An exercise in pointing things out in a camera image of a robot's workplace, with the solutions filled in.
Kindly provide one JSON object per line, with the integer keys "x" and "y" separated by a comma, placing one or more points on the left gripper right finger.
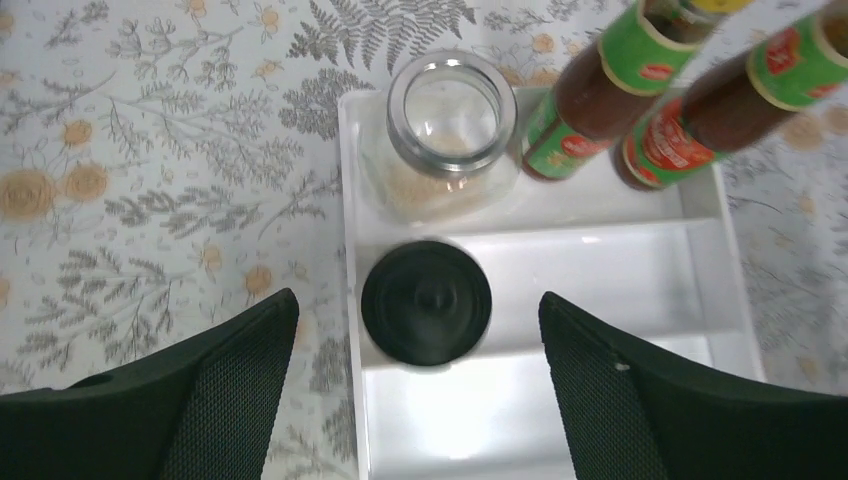
{"x": 633, "y": 410}

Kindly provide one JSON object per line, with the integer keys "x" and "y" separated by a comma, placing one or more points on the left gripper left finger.
{"x": 203, "y": 408}

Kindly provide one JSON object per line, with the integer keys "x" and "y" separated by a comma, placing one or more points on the white plastic organizer tray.
{"x": 661, "y": 266}

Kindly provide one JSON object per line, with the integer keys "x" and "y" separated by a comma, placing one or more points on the black cap white bean jar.
{"x": 426, "y": 304}

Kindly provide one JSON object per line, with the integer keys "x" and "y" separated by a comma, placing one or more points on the clear glass jar metal rim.
{"x": 433, "y": 145}

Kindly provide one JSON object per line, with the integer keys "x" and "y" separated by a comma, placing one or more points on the red label sauce bottle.
{"x": 738, "y": 102}

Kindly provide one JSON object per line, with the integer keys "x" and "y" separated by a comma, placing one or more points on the green label sauce bottle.
{"x": 613, "y": 82}

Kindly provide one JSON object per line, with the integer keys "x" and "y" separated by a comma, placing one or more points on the floral table mat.
{"x": 167, "y": 164}

